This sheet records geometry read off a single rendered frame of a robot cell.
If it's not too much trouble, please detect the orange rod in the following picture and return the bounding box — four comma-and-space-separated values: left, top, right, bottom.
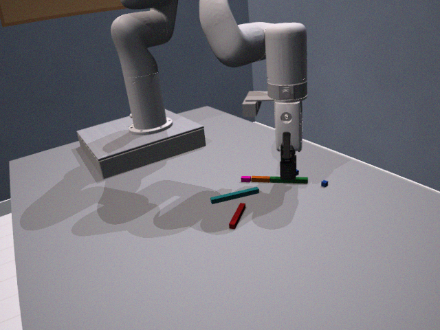
251, 176, 270, 183

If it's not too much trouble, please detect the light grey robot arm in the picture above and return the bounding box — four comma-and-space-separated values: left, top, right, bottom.
111, 0, 307, 135

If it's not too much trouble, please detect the red rod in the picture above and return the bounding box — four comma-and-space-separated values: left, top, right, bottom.
229, 203, 245, 230

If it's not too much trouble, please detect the green rod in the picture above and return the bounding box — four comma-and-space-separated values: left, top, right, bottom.
270, 176, 308, 184

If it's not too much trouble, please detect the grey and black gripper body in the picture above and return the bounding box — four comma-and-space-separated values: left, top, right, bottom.
272, 95, 307, 152

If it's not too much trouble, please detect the turquoise rod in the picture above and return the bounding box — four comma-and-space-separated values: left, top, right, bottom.
210, 187, 259, 204

